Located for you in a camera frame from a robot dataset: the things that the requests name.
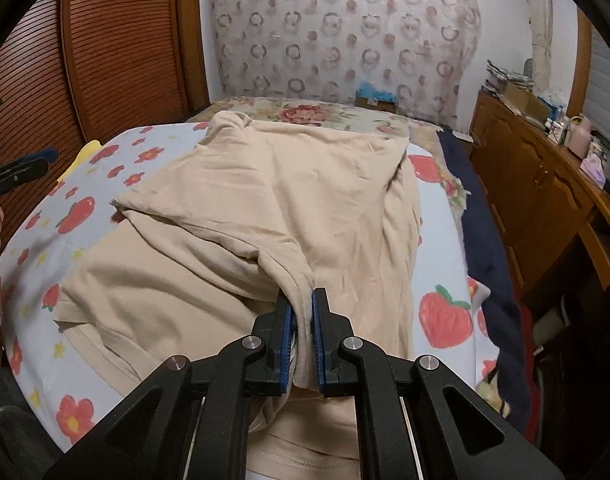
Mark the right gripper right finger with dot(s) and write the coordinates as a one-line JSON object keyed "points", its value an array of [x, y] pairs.
{"points": [[416, 419]]}

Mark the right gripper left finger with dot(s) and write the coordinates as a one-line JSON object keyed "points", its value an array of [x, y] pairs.
{"points": [[189, 419]]}

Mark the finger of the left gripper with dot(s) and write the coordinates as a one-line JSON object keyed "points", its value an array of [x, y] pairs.
{"points": [[26, 169]]}

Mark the beige t-shirt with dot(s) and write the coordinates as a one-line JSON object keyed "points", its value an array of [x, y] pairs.
{"points": [[256, 211]]}

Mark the white strawberry flower blanket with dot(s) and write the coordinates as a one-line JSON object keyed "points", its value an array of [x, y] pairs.
{"points": [[65, 394]]}

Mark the brown louvered wardrobe door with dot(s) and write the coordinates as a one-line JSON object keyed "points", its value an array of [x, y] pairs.
{"points": [[73, 71]]}

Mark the navy blue blanket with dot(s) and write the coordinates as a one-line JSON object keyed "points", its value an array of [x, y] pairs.
{"points": [[486, 259]]}

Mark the wooden sideboard cabinet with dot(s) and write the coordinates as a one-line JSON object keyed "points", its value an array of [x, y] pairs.
{"points": [[540, 199]]}

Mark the purple tissue pack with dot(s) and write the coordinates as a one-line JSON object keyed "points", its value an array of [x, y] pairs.
{"points": [[591, 166]]}

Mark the pink thermos jug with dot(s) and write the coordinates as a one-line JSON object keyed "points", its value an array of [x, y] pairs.
{"points": [[579, 136]]}

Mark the cardboard box on cabinet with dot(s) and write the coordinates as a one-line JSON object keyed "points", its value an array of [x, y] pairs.
{"points": [[524, 103]]}

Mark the blue item on box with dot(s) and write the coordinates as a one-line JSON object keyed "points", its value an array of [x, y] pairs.
{"points": [[369, 97]]}

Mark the circle-pattern lace curtain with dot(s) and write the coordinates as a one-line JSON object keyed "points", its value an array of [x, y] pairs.
{"points": [[326, 50]]}

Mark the grey window roller blind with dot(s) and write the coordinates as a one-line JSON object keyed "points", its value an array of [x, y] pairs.
{"points": [[597, 100]]}

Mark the stack of folded papers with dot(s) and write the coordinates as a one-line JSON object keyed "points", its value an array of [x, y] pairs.
{"points": [[504, 76]]}

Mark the tied cream curtain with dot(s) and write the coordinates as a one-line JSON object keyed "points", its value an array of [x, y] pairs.
{"points": [[541, 23]]}

